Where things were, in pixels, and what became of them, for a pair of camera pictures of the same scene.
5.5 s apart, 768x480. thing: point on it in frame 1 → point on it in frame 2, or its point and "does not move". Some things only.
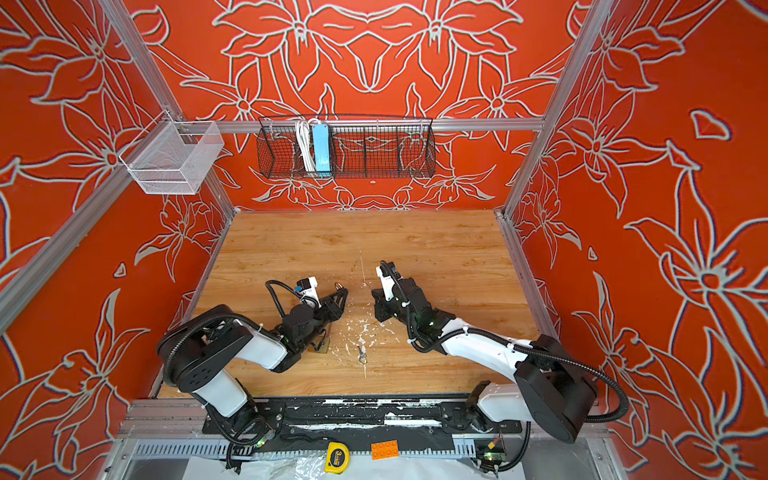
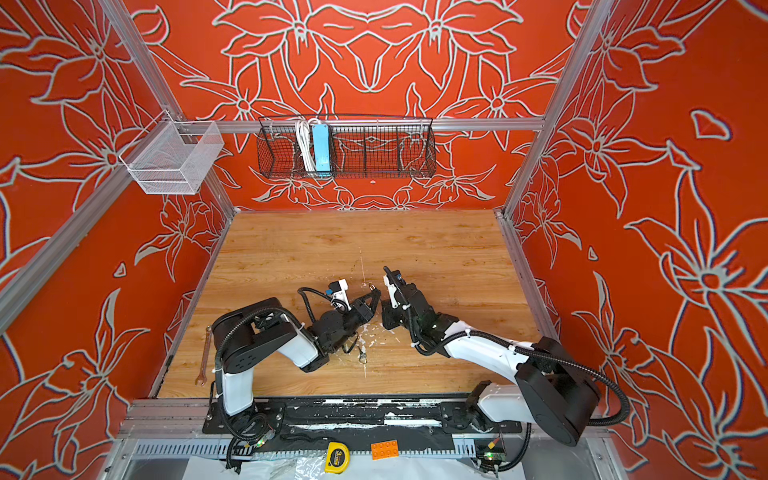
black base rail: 360,423 does not move
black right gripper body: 389,310 does not move
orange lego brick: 383,450 does not move
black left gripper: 331,307 → 361,311
